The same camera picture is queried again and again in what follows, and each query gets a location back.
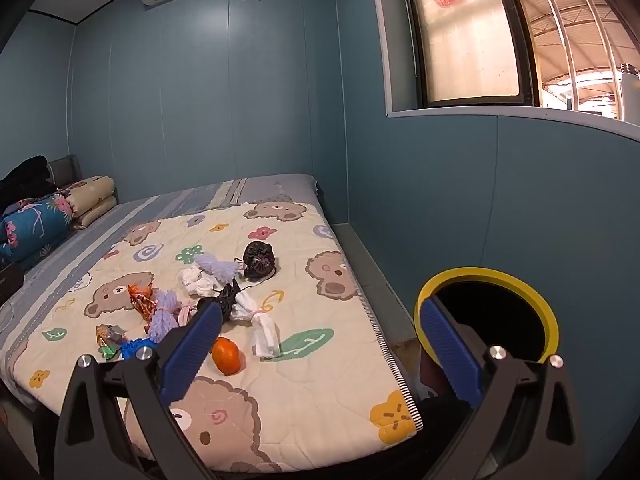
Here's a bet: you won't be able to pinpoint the grey headboard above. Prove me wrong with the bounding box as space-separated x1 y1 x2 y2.
47 154 84 192

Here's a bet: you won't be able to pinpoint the yellow rimmed black trash bin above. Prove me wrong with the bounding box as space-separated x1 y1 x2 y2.
414 266 561 401

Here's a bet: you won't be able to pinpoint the dark plastic bag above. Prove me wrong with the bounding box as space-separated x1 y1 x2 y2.
243 241 277 281

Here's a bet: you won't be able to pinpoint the orange tangerine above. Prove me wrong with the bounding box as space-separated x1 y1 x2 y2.
211 337 242 376

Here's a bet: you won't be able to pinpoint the teal floral pillow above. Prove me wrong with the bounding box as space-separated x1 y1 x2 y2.
0 193 72 272

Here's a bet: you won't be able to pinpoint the metal window bars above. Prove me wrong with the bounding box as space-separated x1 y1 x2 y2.
507 0 640 123

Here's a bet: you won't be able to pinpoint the long white tissue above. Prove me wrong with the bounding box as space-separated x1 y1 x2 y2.
251 312 282 359

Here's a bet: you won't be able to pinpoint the colourful foil candy wrapper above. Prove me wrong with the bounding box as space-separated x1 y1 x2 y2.
96 323 126 360

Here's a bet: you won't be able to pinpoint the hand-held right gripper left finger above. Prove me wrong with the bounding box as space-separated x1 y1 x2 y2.
52 301 223 480

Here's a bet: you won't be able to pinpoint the orange foil snack wrapper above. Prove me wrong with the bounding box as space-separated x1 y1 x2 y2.
127 284 157 319

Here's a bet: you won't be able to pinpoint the bear print blanket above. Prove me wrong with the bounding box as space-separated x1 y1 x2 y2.
10 200 418 473

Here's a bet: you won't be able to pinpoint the purple yarn tassel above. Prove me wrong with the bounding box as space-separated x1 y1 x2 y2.
146 289 182 344

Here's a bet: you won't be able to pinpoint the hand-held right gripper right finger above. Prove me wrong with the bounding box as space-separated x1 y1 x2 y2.
419 295 586 480

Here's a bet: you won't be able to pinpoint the dark clothes pile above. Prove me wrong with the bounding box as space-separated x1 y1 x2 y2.
0 155 59 217

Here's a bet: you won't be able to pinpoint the pink and white paper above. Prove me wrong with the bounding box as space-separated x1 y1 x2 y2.
175 300 199 329

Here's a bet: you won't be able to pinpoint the black plastic bag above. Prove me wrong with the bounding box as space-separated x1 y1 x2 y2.
198 280 242 322

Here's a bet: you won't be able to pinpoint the blue foam net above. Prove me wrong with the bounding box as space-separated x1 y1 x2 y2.
121 338 159 361

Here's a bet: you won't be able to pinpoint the beige bear print pillow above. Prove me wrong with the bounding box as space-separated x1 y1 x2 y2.
62 175 118 231

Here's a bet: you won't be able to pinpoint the window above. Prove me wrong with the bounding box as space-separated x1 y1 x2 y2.
367 0 640 136

